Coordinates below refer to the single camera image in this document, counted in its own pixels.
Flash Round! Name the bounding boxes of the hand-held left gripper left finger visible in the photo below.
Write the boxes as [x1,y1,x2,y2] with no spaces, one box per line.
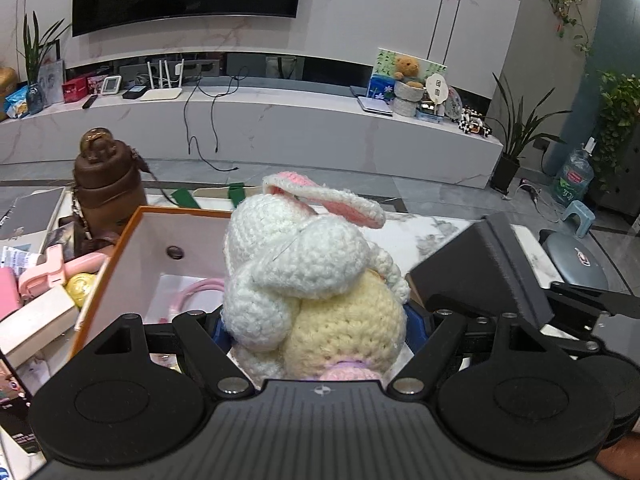
[92,310,256,397]

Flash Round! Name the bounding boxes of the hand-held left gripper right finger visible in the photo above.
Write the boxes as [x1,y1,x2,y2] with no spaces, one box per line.
[387,309,551,397]

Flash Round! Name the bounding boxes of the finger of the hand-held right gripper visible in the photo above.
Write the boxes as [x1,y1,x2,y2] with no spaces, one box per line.
[542,326,608,361]
[549,281,640,321]

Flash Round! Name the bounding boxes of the crochet bunny doll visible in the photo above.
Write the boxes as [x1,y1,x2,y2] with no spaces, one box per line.
[221,171,411,382]

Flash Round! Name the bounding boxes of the orange storage box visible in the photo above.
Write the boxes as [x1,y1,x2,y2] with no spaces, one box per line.
[67,205,241,376]

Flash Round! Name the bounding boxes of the person's right forearm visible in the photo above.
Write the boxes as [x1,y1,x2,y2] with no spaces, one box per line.
[596,430,640,480]

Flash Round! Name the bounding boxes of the grey round stool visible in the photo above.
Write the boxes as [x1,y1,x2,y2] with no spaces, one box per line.
[539,229,609,292]

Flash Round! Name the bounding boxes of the small blue stool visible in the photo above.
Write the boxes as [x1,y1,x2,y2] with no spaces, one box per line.
[559,200,597,239]

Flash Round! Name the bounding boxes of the large water jug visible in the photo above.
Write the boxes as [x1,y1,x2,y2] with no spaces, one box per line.
[552,137,596,209]

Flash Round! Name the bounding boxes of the gold foil ball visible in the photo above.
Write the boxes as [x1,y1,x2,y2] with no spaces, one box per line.
[66,272,99,310]

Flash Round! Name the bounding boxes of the potted plant black pot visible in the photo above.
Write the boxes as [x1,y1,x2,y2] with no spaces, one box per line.
[482,72,572,194]

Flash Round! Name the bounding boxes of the pink hair clip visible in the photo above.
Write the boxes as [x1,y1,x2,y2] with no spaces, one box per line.
[17,245,111,302]

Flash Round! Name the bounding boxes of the brown water bottle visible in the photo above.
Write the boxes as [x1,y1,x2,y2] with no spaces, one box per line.
[73,127,149,242]

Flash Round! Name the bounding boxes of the beige cardboard box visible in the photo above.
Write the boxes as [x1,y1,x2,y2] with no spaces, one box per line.
[0,285,81,369]

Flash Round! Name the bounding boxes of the black white checked ornament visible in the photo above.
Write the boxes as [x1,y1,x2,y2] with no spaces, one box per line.
[458,106,494,137]

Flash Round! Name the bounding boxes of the white printed packet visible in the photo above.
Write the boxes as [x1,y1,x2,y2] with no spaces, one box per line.
[0,245,47,279]

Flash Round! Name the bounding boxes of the white marble tv console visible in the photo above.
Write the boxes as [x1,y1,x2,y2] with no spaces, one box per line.
[0,80,504,189]

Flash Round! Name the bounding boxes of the grey flat book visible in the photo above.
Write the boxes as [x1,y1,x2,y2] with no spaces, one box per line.
[0,189,67,242]

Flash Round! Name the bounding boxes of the white notebook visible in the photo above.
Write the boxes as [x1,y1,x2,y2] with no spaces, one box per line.
[356,95,396,119]

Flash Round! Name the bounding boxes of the woven basket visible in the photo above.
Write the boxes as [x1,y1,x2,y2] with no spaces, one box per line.
[392,81,426,118]

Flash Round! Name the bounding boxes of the decorative plate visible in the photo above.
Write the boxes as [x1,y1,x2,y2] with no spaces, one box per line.
[442,85,464,121]

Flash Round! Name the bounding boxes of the round white hand fan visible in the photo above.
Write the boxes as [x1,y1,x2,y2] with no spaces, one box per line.
[425,74,449,116]

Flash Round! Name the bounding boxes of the white router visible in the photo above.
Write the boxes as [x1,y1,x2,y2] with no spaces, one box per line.
[139,59,187,103]

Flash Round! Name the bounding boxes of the floral picture board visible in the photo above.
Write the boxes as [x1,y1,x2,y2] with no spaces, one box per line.
[369,47,448,102]

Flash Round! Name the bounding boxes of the brown teddy bear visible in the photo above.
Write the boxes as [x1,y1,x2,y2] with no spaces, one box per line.
[392,56,424,89]

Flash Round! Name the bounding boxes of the red box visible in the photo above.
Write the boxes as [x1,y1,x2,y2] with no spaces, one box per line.
[62,78,96,105]

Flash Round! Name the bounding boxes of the hanging vine plant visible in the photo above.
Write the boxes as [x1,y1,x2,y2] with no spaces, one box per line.
[537,0,594,57]

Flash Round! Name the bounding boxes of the plant in blue vase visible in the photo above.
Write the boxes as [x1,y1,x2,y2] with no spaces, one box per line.
[17,10,72,116]

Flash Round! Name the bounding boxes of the blue snack bag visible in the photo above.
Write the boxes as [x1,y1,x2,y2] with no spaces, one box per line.
[4,85,31,120]

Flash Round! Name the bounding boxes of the pink looped cord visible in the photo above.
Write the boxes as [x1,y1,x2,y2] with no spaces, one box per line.
[172,280,224,322]

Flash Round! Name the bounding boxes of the black cable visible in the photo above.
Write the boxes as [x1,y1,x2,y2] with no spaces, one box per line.
[202,66,250,173]
[182,76,211,156]

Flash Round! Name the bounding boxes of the photo frame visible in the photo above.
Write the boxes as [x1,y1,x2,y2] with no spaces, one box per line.
[37,60,66,109]

